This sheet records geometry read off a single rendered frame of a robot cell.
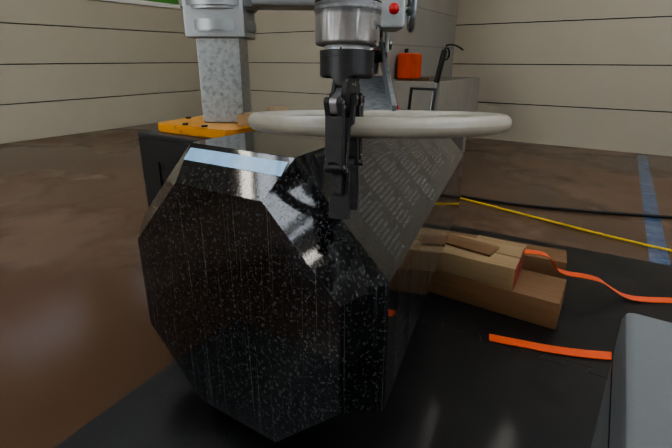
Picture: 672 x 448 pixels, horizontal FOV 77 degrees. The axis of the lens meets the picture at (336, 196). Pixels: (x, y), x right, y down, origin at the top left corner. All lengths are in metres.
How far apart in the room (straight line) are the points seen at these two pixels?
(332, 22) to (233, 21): 1.44
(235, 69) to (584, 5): 4.79
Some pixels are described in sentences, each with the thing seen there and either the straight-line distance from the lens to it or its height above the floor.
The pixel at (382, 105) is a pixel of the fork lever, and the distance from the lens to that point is 1.17.
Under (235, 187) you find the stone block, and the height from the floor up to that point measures 0.78.
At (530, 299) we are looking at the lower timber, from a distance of 1.96.
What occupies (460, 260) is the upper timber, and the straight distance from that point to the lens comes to 1.97.
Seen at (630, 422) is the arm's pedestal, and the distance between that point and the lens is 0.43.
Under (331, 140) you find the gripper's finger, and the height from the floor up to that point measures 0.96.
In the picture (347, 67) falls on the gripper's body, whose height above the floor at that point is 1.05.
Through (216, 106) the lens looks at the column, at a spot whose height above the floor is 0.85.
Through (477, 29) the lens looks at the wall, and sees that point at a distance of 6.32.
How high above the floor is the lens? 1.06
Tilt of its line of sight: 18 degrees down
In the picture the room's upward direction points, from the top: straight up
